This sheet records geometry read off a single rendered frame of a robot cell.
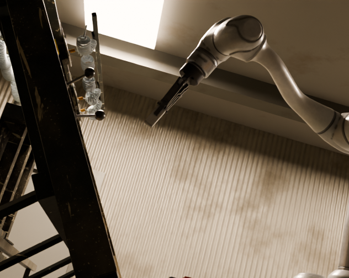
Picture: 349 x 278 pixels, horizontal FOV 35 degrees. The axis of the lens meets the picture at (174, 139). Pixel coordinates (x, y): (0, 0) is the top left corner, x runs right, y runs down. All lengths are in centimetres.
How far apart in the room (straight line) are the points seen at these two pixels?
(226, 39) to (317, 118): 48
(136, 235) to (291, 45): 238
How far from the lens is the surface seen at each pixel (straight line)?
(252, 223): 573
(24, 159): 353
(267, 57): 172
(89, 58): 265
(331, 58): 454
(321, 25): 417
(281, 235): 579
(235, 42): 165
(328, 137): 199
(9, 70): 346
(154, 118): 173
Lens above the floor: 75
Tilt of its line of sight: 20 degrees up
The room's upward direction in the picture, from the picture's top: 16 degrees clockwise
